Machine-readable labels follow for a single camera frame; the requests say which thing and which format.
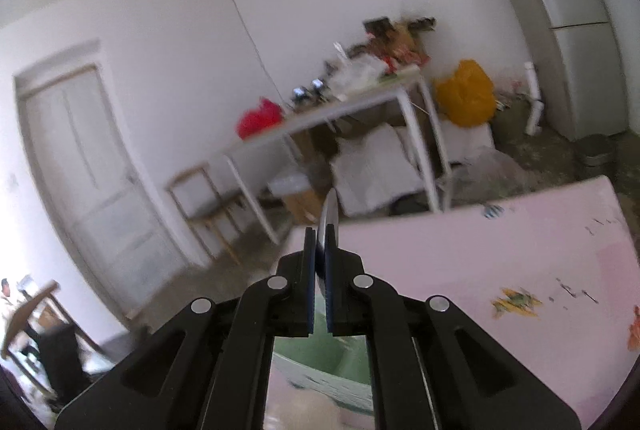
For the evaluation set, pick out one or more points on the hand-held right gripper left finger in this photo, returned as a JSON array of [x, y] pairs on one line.
[[310, 300]]

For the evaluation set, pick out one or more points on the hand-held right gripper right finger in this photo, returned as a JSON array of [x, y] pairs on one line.
[[340, 305]]

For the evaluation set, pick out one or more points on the mint green utensil holder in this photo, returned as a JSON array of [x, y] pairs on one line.
[[320, 355]]

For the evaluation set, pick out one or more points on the cardboard box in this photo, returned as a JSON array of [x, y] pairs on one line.
[[302, 207]]

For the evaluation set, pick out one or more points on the plastic wrapped white box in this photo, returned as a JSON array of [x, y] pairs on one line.
[[287, 184]]

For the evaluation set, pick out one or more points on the pink printed tablecloth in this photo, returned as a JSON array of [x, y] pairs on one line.
[[450, 260]]

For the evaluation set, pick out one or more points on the wooden chair dark seat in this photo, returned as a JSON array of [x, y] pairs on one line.
[[205, 210], [30, 310]]

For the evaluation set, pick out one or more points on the white sack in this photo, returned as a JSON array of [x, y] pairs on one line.
[[375, 170]]

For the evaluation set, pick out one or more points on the white side table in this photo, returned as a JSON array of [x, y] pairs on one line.
[[320, 115]]

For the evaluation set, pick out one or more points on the red plastic bag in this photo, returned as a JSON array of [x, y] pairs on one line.
[[257, 118]]

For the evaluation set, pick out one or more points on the black work light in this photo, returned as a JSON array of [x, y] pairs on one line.
[[317, 86], [300, 95]]

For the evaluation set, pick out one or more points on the white foam box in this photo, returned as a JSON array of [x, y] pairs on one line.
[[470, 140]]

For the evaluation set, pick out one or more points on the clear plastic bag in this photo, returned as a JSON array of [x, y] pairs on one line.
[[357, 73]]

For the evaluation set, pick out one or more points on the yellow plastic bag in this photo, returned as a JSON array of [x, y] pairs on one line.
[[465, 93]]

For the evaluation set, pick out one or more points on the white panel door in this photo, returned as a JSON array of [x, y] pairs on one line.
[[85, 170]]

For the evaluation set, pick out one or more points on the pile of brown boxes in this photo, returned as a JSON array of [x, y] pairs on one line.
[[395, 40]]

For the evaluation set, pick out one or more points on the white plastic pipe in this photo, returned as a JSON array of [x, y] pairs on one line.
[[534, 100]]

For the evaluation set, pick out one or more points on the metal trash can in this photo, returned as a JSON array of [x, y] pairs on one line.
[[595, 155]]

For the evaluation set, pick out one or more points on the grey refrigerator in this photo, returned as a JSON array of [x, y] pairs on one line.
[[565, 10]]

